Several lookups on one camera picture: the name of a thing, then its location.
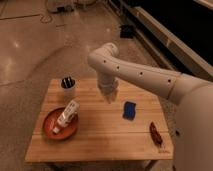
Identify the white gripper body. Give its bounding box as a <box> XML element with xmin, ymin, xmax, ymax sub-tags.
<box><xmin>99</xmin><ymin>85</ymin><xmax>118</xmax><ymax>103</ymax></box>

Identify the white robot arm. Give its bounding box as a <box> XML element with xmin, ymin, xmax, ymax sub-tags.
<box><xmin>87</xmin><ymin>43</ymin><xmax>213</xmax><ymax>171</ymax></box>

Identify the blue sponge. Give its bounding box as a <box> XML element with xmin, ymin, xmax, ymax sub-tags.
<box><xmin>123</xmin><ymin>101</ymin><xmax>136</xmax><ymax>120</ymax></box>

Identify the white cup with markers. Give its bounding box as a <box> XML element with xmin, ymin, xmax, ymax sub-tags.
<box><xmin>61</xmin><ymin>76</ymin><xmax>75</xmax><ymax>99</ymax></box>

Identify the wooden table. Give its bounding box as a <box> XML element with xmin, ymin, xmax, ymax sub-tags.
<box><xmin>25</xmin><ymin>79</ymin><xmax>173</xmax><ymax>163</ymax></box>

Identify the white spray bottle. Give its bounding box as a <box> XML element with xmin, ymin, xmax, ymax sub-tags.
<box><xmin>53</xmin><ymin>100</ymin><xmax>79</xmax><ymax>134</ymax></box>

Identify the black box on floor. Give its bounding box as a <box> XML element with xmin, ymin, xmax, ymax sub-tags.
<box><xmin>120</xmin><ymin>25</ymin><xmax>134</xmax><ymax>38</ymax></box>

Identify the dark red utensil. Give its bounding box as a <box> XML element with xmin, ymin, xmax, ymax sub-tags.
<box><xmin>149</xmin><ymin>122</ymin><xmax>163</xmax><ymax>146</ymax></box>

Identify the orange-red plate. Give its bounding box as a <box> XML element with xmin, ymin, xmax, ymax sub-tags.
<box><xmin>42</xmin><ymin>107</ymin><xmax>79</xmax><ymax>140</ymax></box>

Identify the floor cable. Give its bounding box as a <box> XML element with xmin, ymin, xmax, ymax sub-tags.
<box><xmin>39</xmin><ymin>0</ymin><xmax>54</xmax><ymax>24</ymax></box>

